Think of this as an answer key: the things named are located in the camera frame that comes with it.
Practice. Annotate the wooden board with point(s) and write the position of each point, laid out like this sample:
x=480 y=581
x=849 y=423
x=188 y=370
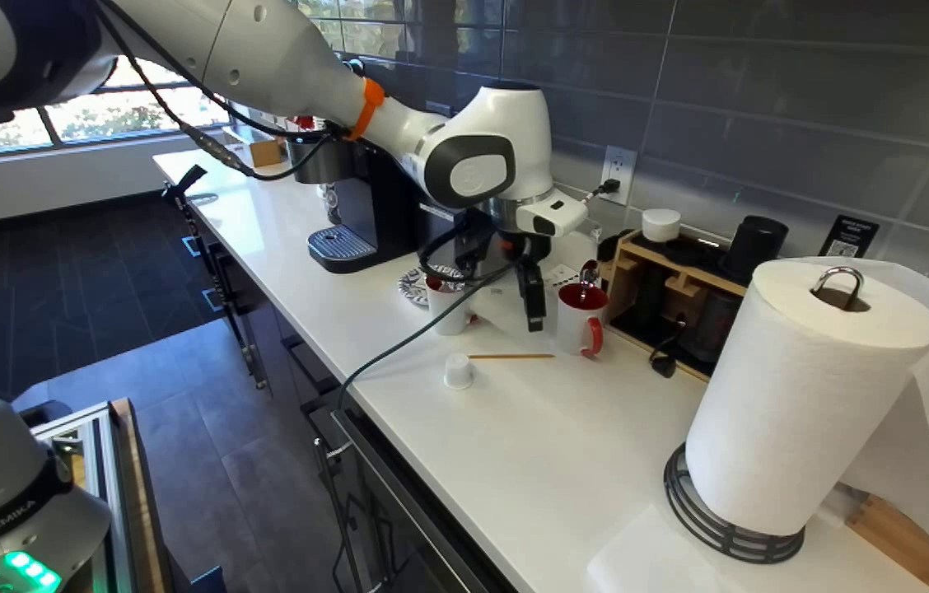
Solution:
x=897 y=532

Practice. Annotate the white paper towel roll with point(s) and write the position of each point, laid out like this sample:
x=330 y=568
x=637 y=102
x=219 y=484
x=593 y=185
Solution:
x=806 y=395

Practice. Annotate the dark wood counter cabinets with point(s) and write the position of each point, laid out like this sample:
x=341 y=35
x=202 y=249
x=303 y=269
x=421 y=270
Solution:
x=377 y=497

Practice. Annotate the black Keurig coffee machine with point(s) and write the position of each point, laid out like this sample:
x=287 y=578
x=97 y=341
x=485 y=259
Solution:
x=369 y=218

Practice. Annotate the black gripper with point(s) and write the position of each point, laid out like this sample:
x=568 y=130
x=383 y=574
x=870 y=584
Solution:
x=493 y=249

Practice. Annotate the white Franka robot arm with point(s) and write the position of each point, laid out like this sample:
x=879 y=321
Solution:
x=268 y=45

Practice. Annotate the wooden condiment organizer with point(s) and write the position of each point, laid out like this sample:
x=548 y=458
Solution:
x=673 y=285

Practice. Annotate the black paper towel holder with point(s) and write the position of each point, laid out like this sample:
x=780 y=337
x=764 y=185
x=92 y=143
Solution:
x=731 y=529

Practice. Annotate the black wall switch plate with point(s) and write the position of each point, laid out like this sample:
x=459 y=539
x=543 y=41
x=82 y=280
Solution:
x=849 y=236

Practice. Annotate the window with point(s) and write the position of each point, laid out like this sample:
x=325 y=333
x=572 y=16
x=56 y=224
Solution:
x=102 y=102

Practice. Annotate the small white creamer cup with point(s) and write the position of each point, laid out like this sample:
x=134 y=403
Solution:
x=459 y=370

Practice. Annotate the white wall outlet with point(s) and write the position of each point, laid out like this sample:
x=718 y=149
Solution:
x=617 y=168

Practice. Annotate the white round lid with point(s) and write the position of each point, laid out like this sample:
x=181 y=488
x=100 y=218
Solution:
x=661 y=224

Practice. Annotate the red cup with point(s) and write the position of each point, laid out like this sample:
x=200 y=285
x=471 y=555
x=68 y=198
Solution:
x=582 y=313

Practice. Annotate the small patterned dish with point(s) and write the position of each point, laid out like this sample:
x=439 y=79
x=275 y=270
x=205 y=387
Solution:
x=417 y=287

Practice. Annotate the black round knob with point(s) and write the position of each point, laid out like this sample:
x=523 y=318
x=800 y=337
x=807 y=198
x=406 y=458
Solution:
x=663 y=363

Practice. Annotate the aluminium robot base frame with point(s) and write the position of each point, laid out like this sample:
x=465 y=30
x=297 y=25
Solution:
x=91 y=483

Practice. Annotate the tan wooden straw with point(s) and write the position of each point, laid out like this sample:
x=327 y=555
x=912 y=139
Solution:
x=507 y=356

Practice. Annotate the black cylindrical jar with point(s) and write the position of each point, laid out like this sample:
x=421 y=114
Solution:
x=759 y=249

